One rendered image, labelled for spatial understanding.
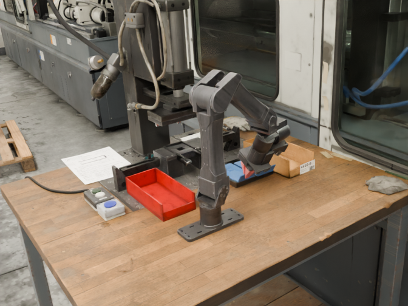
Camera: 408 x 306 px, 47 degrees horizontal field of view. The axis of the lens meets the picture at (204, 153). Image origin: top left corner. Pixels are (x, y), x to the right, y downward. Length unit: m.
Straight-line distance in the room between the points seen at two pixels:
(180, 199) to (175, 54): 0.48
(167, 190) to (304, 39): 0.87
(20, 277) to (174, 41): 1.84
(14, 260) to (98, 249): 1.81
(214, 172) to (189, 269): 0.27
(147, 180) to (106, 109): 3.24
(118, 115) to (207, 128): 3.68
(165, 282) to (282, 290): 1.11
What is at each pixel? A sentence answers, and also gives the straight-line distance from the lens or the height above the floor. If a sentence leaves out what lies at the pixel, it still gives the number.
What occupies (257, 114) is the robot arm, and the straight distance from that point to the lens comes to 1.36.
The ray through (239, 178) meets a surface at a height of 0.94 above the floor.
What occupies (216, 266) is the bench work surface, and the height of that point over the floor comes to 0.90.
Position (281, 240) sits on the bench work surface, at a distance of 1.32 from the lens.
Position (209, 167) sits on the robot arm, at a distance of 1.28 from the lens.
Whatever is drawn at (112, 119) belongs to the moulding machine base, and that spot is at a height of 0.16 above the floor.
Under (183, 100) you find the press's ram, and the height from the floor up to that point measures 1.18.
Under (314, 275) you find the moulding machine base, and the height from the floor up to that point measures 0.19.
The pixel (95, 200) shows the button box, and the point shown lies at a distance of 1.54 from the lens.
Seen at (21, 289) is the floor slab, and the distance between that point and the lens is 2.86.
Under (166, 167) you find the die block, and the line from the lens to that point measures 1.66.
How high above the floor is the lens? 1.63
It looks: 23 degrees down
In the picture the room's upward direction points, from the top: 4 degrees counter-clockwise
